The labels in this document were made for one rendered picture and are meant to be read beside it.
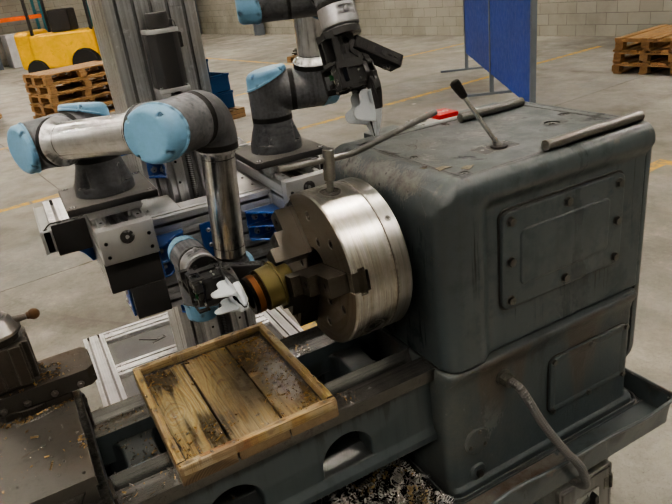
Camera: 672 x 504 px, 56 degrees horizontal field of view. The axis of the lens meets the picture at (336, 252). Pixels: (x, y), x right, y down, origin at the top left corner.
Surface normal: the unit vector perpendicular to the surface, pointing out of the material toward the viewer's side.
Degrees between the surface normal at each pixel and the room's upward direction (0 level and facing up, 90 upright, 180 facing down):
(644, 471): 0
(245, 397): 0
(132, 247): 90
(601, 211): 90
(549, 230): 90
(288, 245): 51
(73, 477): 0
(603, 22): 90
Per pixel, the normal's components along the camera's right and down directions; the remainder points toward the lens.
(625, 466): -0.11, -0.91
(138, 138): -0.37, 0.41
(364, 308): 0.50, 0.48
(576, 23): -0.80, 0.33
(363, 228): 0.28, -0.39
